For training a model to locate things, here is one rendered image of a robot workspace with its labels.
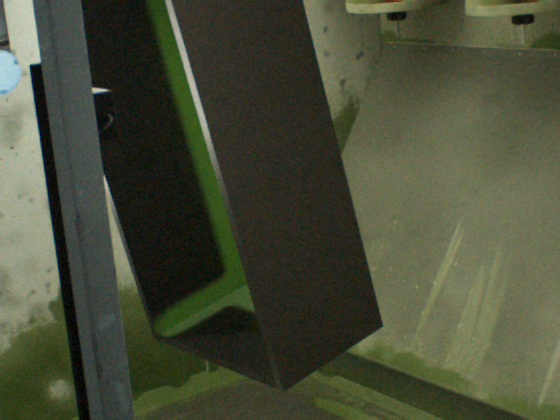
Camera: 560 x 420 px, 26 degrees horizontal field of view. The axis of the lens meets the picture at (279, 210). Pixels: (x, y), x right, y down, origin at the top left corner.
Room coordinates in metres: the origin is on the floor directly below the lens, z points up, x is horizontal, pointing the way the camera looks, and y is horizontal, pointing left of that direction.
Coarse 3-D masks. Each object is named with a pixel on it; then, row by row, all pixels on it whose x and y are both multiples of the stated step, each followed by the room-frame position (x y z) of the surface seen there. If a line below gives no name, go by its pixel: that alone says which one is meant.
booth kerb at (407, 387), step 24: (336, 360) 3.80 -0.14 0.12; (360, 360) 3.70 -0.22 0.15; (360, 384) 3.70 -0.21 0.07; (384, 384) 3.60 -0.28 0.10; (408, 384) 3.51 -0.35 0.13; (432, 384) 3.42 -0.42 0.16; (432, 408) 3.42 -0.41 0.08; (456, 408) 3.33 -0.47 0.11; (480, 408) 3.25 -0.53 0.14; (504, 408) 3.18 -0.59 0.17
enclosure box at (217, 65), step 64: (128, 0) 3.26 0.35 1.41; (192, 0) 2.66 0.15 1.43; (256, 0) 2.77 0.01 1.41; (128, 64) 3.25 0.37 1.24; (192, 64) 2.65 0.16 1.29; (256, 64) 2.76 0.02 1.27; (128, 128) 3.23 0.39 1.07; (192, 128) 3.36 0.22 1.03; (256, 128) 2.75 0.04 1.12; (320, 128) 2.86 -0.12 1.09; (128, 192) 3.22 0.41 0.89; (192, 192) 3.34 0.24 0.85; (256, 192) 2.74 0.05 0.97; (320, 192) 2.85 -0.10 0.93; (128, 256) 3.19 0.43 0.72; (192, 256) 3.33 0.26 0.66; (256, 256) 2.73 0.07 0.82; (320, 256) 2.84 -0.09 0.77; (192, 320) 3.28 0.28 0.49; (256, 320) 3.18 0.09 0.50; (320, 320) 2.83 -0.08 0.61
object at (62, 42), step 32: (32, 0) 1.60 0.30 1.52; (64, 0) 1.58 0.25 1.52; (64, 32) 1.58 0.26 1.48; (64, 64) 1.57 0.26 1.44; (64, 96) 1.57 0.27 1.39; (64, 128) 1.57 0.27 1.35; (96, 128) 1.59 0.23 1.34; (64, 160) 1.58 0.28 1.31; (96, 160) 1.59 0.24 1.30; (64, 192) 1.59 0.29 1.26; (96, 192) 1.58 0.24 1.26; (64, 224) 1.60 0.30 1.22; (96, 224) 1.58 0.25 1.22; (96, 256) 1.58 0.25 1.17; (96, 288) 1.57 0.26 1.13; (96, 320) 1.57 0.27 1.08; (96, 352) 1.57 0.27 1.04; (96, 384) 1.57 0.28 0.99; (128, 384) 1.59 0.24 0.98; (96, 416) 1.59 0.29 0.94; (128, 416) 1.59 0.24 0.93
